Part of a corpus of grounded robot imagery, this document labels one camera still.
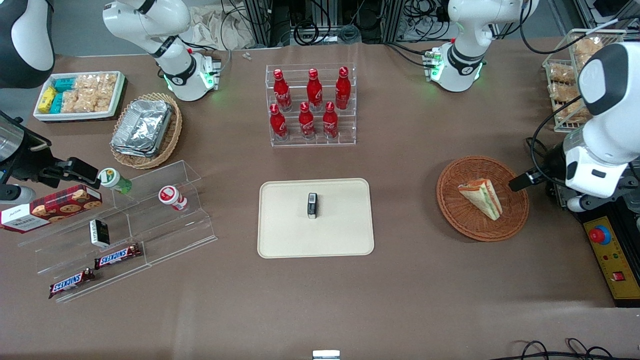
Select triangle sandwich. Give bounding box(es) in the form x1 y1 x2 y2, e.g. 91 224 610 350
457 178 504 222

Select black floor cables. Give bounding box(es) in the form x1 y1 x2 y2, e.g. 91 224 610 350
501 338 632 360

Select red lid yogurt bottle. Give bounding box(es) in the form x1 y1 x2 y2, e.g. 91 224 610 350
158 185 189 212

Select yellow snack pack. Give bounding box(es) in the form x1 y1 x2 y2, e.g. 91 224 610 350
37 85 57 114

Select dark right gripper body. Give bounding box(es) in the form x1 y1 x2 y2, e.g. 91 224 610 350
0 112 54 184

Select round brown wicker basket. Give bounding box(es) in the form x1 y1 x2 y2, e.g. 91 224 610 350
436 156 530 243

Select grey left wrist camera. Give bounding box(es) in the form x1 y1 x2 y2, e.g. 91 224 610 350
566 195 595 214

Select green lid drink bottle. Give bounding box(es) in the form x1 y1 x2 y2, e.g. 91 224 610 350
97 167 134 195

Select oval tan wicker basket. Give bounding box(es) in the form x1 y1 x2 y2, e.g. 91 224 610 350
109 92 184 170

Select bagged bread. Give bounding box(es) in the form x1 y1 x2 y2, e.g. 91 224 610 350
547 82 585 104
547 62 577 86
554 102 593 125
571 36 605 70

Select red tartan cookie box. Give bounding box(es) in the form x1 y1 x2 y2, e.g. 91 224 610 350
0 184 104 235

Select beige crumpled cloth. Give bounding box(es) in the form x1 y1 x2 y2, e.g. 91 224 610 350
186 4 257 51

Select red cola bottle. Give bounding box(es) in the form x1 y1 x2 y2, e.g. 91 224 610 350
298 101 316 140
305 68 324 112
334 66 352 110
269 103 289 141
322 101 340 140
272 69 293 112

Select yellow emergency stop box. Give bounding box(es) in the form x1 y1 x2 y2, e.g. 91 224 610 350
582 215 640 308

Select small black white box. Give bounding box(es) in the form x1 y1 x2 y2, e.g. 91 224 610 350
88 219 111 249

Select clear bag of puffed snacks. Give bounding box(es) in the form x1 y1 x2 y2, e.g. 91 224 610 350
74 73 119 98
60 90 112 114

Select Snickers chocolate bar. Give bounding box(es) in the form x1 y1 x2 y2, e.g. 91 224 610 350
93 243 143 271
48 268 96 300

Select white wire basket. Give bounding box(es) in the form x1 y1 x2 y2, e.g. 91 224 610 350
542 28 627 134

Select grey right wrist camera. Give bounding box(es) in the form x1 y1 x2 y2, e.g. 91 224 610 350
0 184 37 205

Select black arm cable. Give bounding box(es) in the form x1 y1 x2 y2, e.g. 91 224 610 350
530 96 585 173

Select white rectangular snack tray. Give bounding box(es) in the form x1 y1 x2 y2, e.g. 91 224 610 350
33 70 126 123

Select stacked aluminium foil containers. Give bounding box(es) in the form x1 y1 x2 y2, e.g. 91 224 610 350
110 99 174 157

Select clear acrylic bottle rack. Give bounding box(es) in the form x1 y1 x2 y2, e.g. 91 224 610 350
265 63 357 148

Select black base cables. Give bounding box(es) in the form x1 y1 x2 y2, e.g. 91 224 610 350
384 41 432 69

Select clear acrylic stepped shelf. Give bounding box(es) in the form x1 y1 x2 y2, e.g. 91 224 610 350
17 160 219 305

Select beige serving tray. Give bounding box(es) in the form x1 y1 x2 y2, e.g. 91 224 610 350
257 178 375 259

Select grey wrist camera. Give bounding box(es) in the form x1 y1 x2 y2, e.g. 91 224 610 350
566 195 595 214
0 184 37 205

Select aluminium frame rack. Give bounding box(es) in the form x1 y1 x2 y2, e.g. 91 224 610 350
244 0 407 47

